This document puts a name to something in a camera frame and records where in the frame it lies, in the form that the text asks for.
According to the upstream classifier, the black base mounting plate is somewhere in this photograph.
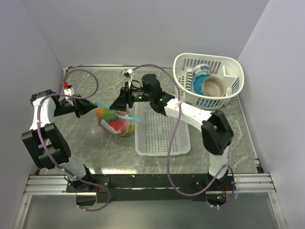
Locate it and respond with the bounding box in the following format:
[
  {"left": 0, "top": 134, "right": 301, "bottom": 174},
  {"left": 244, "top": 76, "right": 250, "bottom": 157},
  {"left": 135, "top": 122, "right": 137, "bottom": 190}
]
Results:
[{"left": 65, "top": 173, "right": 236, "bottom": 206}]

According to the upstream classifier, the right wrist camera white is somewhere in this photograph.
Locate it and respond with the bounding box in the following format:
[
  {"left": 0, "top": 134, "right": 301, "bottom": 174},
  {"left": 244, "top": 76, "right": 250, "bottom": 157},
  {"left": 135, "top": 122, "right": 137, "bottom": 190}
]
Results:
[{"left": 123, "top": 69, "right": 133, "bottom": 78}]

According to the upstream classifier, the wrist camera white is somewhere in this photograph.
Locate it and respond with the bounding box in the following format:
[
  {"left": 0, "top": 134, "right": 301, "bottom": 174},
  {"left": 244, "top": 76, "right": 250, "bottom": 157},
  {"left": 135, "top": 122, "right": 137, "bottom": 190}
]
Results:
[
  {"left": 123, "top": 69, "right": 133, "bottom": 78},
  {"left": 62, "top": 82, "right": 76, "bottom": 98}
]

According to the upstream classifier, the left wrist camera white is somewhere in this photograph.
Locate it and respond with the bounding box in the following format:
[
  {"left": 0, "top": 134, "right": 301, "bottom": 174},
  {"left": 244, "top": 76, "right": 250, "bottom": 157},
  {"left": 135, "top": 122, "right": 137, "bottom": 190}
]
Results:
[{"left": 62, "top": 82, "right": 76, "bottom": 98}]

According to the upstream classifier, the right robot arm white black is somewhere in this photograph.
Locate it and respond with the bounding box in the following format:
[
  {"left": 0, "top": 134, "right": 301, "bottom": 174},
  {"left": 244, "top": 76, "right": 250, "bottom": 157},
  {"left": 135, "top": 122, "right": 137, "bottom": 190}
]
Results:
[{"left": 110, "top": 74, "right": 234, "bottom": 190}]

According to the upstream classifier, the aluminium rail frame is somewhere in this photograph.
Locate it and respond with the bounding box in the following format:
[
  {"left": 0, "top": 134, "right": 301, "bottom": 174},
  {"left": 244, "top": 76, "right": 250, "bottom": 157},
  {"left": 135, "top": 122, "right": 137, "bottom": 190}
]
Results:
[{"left": 14, "top": 173, "right": 287, "bottom": 229}]

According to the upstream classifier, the orange green fake mango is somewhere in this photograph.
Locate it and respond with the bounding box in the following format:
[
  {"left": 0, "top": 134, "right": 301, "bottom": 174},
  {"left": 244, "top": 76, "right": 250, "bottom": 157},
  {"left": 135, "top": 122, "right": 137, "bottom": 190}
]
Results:
[{"left": 96, "top": 107, "right": 117, "bottom": 123}]

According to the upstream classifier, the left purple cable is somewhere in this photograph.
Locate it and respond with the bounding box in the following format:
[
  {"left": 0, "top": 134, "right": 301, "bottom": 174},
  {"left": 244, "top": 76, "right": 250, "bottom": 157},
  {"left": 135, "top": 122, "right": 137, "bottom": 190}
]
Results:
[{"left": 38, "top": 68, "right": 112, "bottom": 212}]

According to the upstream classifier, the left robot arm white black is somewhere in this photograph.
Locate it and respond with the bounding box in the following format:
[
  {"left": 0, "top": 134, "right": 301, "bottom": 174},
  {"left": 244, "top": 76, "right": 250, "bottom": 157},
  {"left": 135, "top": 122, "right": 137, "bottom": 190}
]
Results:
[{"left": 21, "top": 89, "right": 97, "bottom": 192}]

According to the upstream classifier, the clear zip top bag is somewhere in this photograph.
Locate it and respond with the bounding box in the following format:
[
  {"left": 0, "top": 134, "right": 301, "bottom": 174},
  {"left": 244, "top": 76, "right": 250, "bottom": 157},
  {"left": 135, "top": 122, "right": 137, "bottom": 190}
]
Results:
[{"left": 90, "top": 101, "right": 143, "bottom": 137}]

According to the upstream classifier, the blue plate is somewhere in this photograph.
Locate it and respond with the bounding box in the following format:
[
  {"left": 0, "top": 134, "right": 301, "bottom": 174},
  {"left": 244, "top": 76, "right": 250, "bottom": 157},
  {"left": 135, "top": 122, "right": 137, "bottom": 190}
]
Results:
[{"left": 190, "top": 74, "right": 210, "bottom": 95}]

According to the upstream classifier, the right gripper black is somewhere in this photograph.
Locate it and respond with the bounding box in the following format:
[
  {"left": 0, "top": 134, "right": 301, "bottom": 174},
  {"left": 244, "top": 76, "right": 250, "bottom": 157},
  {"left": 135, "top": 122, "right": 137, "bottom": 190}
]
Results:
[{"left": 109, "top": 82, "right": 153, "bottom": 113}]

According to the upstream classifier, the beige bowl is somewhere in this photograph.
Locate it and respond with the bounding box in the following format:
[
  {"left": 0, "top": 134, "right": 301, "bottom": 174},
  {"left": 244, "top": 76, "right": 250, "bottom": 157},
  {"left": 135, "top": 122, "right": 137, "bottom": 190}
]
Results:
[{"left": 202, "top": 76, "right": 227, "bottom": 97}]

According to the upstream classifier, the white perforated flat basket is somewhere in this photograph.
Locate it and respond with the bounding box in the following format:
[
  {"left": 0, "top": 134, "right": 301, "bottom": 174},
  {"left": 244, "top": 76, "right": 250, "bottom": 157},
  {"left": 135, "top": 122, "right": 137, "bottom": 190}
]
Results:
[{"left": 134, "top": 103, "right": 191, "bottom": 156}]

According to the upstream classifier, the blue white patterned cup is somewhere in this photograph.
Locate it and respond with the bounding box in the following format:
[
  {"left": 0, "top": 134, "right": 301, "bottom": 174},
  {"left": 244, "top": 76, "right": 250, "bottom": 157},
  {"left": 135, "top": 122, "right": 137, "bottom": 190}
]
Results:
[{"left": 192, "top": 63, "right": 211, "bottom": 76}]

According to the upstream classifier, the white dish rack basket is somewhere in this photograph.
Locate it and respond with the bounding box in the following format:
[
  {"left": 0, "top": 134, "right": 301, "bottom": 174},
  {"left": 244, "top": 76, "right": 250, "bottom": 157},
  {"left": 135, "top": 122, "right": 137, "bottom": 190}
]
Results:
[{"left": 173, "top": 53, "right": 244, "bottom": 110}]

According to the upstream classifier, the red fake pepper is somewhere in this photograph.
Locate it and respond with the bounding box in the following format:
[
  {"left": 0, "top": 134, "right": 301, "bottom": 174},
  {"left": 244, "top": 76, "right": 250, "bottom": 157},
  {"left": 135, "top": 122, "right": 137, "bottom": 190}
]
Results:
[{"left": 108, "top": 118, "right": 129, "bottom": 133}]

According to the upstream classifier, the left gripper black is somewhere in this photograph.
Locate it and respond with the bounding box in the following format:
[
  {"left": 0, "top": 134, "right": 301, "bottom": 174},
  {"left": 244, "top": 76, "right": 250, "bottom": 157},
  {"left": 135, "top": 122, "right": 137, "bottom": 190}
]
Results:
[{"left": 54, "top": 94, "right": 98, "bottom": 118}]

